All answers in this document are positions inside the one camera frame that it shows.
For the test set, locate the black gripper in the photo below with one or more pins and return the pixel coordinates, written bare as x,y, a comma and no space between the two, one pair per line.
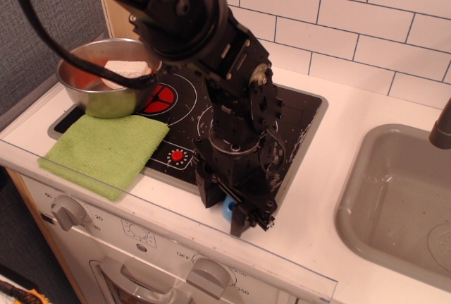
243,173

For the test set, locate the blue handled grey spoon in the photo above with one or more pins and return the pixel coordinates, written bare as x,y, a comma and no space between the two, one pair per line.
227,208

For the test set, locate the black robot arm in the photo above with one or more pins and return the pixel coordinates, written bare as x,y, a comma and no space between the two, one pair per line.
204,37

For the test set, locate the red stove button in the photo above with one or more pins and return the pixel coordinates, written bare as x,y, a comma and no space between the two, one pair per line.
177,156

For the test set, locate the black toy stove top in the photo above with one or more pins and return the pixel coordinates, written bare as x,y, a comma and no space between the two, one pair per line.
180,100

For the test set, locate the grey right oven knob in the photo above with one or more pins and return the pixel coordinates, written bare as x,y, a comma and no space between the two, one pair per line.
209,277

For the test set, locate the grey oven knob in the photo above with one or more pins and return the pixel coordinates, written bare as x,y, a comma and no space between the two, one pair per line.
68,212
209,277

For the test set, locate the white toy oven front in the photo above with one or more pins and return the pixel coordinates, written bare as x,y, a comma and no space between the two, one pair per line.
114,260

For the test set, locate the green microfiber cloth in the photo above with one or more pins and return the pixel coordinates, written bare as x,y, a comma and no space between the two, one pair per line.
105,155

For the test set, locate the grey left oven knob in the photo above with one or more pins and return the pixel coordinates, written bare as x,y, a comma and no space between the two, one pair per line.
68,212

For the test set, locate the white orange toy food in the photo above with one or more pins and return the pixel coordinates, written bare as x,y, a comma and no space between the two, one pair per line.
129,69

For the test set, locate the grey sink basin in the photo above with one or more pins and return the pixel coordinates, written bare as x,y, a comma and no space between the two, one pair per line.
395,207

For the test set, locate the silver metal bowl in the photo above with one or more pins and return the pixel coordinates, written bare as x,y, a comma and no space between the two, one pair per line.
91,94

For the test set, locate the orange yellow object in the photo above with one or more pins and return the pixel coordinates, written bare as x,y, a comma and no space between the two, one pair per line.
23,296

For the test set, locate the wooden side panel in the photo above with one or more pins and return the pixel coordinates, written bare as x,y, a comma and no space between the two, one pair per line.
117,20

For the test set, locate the grey faucet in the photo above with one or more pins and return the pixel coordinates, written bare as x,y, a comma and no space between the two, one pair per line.
440,135

